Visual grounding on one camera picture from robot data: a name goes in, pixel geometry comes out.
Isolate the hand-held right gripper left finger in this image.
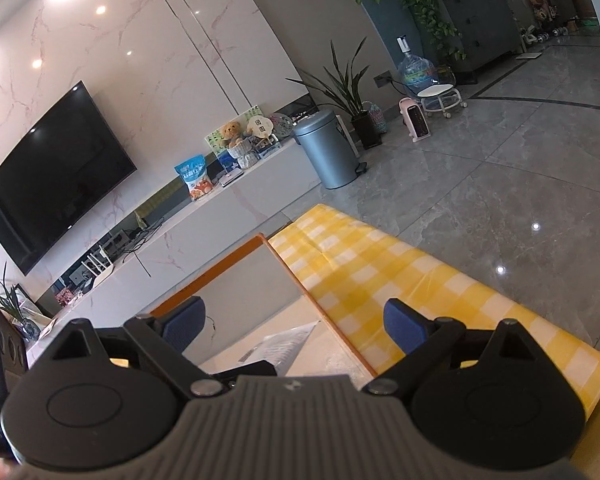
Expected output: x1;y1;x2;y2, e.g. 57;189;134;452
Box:
45;296;221;398

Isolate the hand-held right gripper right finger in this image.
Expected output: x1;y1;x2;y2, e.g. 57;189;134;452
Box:
362;298;548;393

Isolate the orange cardboard box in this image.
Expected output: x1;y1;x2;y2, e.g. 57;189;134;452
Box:
150;234;378;378

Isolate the white packet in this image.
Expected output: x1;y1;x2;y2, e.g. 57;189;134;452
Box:
237;322;318;366

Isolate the yellow checked tablecloth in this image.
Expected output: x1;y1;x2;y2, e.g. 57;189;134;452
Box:
269;204;600;421

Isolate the white marble television console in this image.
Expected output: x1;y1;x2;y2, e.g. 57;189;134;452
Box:
25;137;326;361

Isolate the green plant in glass vase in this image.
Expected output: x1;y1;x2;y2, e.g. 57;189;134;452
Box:
0;265;41;341

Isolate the framed picture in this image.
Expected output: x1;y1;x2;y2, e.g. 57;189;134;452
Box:
10;284;53;327

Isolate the white router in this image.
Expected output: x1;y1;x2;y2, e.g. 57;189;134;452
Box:
82;252;116;279

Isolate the blue snack bag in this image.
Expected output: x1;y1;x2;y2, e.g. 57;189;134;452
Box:
174;155;215;202

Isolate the teddy bear toy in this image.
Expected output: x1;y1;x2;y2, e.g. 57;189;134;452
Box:
220;121;258;168

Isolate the green greeting card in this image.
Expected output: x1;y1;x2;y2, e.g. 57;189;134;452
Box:
205;105;261;153

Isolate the black television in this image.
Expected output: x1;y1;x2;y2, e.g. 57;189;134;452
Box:
0;80;138;276

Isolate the grey blue trash can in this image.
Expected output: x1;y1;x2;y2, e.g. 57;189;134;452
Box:
292;109;361;190

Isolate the pink heater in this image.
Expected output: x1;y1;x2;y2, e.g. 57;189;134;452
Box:
399;97;431;143

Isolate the potted long leaf plant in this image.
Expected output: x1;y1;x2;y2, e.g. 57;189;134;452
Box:
286;37;382;150

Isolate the white round stool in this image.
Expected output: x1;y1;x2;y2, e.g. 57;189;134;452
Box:
417;84;468;118

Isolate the blue water bottle with pump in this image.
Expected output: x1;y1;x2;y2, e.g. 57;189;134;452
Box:
396;35;438;93

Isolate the grey cabinet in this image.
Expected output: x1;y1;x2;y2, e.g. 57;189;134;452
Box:
425;0;523;76

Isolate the trailing pothos plant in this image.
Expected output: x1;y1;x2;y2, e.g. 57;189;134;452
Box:
355;0;467;61

